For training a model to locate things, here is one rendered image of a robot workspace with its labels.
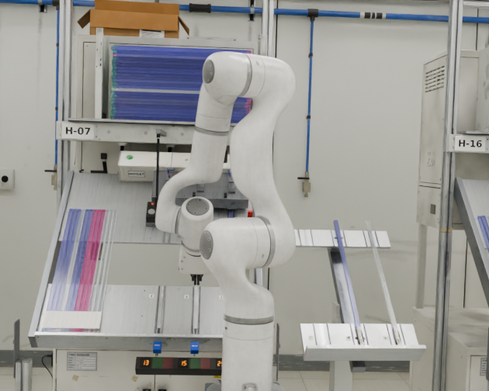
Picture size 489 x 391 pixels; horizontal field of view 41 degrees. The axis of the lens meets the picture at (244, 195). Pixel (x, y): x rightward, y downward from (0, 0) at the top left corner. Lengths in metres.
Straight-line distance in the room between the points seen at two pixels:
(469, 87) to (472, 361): 1.06
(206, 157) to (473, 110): 1.40
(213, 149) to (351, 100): 2.40
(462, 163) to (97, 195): 1.43
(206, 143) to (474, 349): 1.32
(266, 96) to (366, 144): 2.51
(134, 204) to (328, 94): 1.91
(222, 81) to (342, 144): 2.55
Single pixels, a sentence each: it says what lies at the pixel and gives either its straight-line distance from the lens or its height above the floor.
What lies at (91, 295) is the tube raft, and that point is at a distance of 2.14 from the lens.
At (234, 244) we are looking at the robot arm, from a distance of 1.46.
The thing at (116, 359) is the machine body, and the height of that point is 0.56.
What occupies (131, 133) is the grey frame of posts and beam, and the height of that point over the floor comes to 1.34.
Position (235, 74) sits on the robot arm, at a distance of 1.50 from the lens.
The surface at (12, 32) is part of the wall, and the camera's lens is 4.14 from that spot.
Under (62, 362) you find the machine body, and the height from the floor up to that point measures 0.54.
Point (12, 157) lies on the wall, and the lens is 4.08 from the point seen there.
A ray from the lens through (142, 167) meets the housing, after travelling 2.42.
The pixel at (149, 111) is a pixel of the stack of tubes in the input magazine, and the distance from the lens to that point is 2.43.
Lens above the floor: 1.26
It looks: 3 degrees down
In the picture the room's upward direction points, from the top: 2 degrees clockwise
